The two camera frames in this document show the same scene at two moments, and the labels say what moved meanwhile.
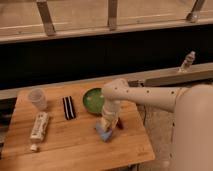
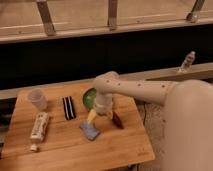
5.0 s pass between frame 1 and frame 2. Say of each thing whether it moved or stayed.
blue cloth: moved
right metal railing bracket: stayed
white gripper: moved
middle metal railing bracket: stayed
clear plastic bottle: stayed
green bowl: stayed
